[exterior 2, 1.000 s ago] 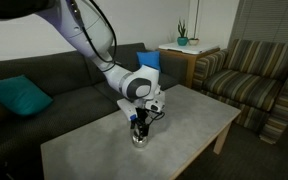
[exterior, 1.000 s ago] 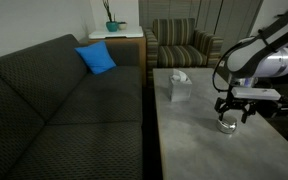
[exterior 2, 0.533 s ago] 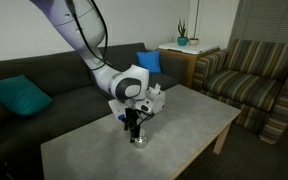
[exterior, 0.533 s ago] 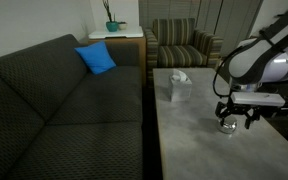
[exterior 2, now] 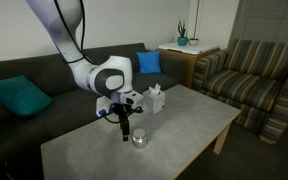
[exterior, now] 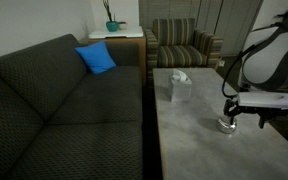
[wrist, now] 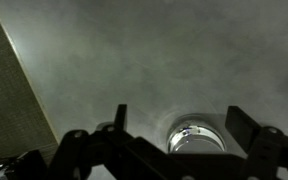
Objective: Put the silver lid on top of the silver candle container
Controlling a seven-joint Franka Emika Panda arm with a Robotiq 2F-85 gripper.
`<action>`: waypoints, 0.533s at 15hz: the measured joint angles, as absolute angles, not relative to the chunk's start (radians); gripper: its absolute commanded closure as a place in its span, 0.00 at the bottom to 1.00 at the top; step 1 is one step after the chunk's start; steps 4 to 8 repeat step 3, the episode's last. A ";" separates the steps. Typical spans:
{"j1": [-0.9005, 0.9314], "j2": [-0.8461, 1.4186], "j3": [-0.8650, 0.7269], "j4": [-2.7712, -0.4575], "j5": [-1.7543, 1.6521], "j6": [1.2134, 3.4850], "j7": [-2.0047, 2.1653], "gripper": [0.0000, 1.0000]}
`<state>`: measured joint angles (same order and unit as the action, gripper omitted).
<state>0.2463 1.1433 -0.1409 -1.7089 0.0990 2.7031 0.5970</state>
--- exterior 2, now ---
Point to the glass jar candle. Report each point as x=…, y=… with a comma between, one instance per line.
x=140, y=142

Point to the dark grey patterned sofa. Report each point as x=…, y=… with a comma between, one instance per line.
x=24, y=133

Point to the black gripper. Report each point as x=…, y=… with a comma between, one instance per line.
x=122, y=112

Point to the teal cushion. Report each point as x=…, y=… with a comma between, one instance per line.
x=19, y=95

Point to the plant in teal pot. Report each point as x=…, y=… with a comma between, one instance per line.
x=182, y=41

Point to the wooden side table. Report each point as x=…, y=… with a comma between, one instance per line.
x=190, y=68

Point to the wooden coffee table leg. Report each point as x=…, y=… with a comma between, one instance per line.
x=221, y=140

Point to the grey tissue box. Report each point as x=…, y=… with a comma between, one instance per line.
x=154, y=101

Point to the striped armchair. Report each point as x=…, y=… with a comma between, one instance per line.
x=247, y=86

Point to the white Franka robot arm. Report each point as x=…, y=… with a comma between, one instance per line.
x=84, y=73

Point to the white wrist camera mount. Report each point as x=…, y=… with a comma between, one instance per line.
x=103, y=107

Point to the blue cushion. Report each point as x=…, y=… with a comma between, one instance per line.
x=149, y=62

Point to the small pale plant pot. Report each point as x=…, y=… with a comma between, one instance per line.
x=193, y=42

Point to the window blinds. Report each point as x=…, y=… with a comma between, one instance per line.
x=270, y=20

